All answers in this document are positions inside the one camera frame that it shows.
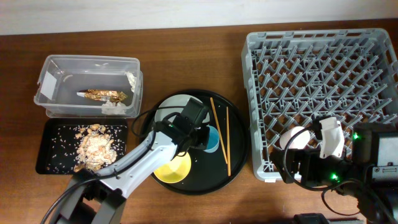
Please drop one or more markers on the pink plastic cup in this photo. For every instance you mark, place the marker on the pink plastic cup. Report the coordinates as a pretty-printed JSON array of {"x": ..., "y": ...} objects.
[{"x": 299, "y": 142}]

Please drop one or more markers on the white label on bin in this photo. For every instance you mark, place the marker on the white label on bin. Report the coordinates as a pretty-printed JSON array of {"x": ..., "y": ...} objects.
[{"x": 48, "y": 85}]

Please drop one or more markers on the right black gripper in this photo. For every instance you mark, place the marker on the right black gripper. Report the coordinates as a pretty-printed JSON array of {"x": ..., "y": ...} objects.
[{"x": 310, "y": 157}]

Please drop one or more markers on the right wooden chopstick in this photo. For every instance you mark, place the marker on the right wooden chopstick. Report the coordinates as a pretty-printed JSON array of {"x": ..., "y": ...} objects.
[{"x": 228, "y": 143}]

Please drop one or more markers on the grey-green plate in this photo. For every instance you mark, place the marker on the grey-green plate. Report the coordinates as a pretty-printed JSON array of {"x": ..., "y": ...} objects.
[{"x": 172, "y": 104}]

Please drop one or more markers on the clear plastic bin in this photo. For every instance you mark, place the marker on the clear plastic bin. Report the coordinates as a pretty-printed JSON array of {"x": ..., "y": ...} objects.
[{"x": 82, "y": 72}]

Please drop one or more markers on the black rectangular tray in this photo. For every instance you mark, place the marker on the black rectangular tray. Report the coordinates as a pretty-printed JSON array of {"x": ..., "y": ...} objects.
[{"x": 59, "y": 144}]

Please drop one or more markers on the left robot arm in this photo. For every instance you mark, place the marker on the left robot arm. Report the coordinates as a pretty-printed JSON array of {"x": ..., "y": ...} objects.
[{"x": 100, "y": 197}]

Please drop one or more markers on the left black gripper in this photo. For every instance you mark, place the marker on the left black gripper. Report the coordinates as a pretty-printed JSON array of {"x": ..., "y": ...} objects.
[{"x": 203, "y": 144}]

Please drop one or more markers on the round black tray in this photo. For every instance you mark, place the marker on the round black tray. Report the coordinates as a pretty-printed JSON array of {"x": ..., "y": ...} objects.
[{"x": 208, "y": 172}]

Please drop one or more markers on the wooden chopstick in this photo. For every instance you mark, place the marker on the wooden chopstick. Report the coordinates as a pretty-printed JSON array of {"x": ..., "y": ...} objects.
[
  {"x": 219, "y": 129},
  {"x": 228, "y": 143}
]

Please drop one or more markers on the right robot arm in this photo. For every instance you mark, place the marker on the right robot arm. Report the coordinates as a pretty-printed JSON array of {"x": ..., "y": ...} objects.
[{"x": 370, "y": 175}]

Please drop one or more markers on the blue plastic cup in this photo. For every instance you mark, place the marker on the blue plastic cup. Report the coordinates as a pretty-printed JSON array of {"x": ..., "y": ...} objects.
[{"x": 213, "y": 141}]

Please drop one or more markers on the left wooden chopstick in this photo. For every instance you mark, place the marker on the left wooden chopstick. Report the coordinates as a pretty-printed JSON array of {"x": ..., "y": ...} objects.
[{"x": 219, "y": 129}]

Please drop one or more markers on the grey dishwasher rack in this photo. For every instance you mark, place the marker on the grey dishwasher rack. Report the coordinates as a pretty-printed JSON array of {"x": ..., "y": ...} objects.
[{"x": 292, "y": 77}]

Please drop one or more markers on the pile of food scraps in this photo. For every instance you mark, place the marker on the pile of food scraps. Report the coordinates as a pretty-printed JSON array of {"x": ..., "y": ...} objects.
[{"x": 94, "y": 149}]

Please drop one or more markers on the yellow bowl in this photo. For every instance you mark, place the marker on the yellow bowl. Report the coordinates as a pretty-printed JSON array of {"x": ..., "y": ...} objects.
[{"x": 175, "y": 170}]

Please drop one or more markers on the crumpled white tissue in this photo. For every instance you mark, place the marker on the crumpled white tissue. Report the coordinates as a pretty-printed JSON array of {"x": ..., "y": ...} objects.
[{"x": 113, "y": 108}]

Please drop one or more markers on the gold foil wrapper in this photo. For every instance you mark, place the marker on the gold foil wrapper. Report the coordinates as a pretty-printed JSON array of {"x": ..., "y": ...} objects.
[{"x": 103, "y": 95}]

